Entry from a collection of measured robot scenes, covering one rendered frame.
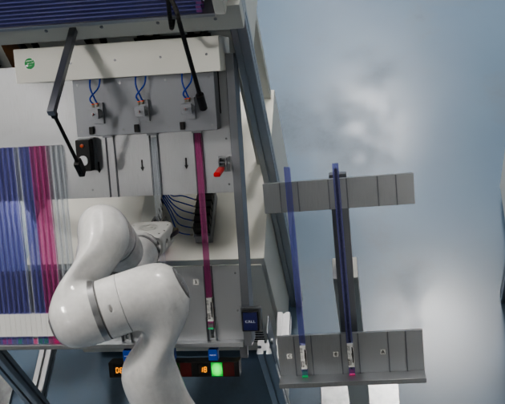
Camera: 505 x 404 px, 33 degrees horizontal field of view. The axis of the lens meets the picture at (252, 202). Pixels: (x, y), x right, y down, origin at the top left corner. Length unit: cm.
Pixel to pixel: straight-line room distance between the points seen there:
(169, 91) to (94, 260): 67
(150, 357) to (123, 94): 79
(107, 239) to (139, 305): 14
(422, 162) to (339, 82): 55
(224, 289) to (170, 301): 74
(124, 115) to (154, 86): 10
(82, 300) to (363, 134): 220
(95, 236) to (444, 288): 178
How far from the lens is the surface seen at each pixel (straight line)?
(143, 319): 139
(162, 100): 201
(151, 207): 250
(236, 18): 194
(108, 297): 139
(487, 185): 328
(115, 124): 204
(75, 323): 140
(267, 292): 253
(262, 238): 241
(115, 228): 147
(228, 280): 210
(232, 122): 203
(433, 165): 333
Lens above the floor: 259
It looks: 52 degrees down
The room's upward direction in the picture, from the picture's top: 14 degrees counter-clockwise
